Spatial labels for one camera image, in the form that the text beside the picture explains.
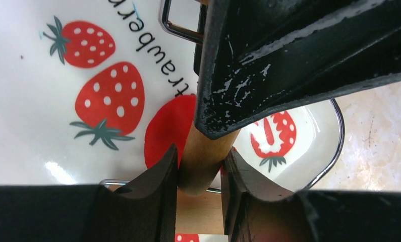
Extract strawberry print white tray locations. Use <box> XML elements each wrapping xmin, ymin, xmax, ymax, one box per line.
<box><xmin>0</xmin><ymin>0</ymin><xmax>346</xmax><ymax>242</ymax></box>

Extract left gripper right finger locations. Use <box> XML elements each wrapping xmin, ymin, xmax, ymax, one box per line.
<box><xmin>221</xmin><ymin>151</ymin><xmax>401</xmax><ymax>241</ymax></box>

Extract red dough disc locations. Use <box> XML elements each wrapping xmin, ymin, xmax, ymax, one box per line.
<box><xmin>144</xmin><ymin>95</ymin><xmax>196</xmax><ymax>169</ymax></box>

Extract wooden double-ended rolling pin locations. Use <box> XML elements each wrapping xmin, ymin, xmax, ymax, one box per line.
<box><xmin>100</xmin><ymin>0</ymin><xmax>241</xmax><ymax>236</ymax></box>

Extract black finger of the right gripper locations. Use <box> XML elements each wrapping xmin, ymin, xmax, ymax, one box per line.
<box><xmin>194</xmin><ymin>1</ymin><xmax>401</xmax><ymax>139</ymax></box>

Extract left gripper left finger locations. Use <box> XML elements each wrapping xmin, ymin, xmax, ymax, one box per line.
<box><xmin>0</xmin><ymin>145</ymin><xmax>178</xmax><ymax>241</ymax></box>

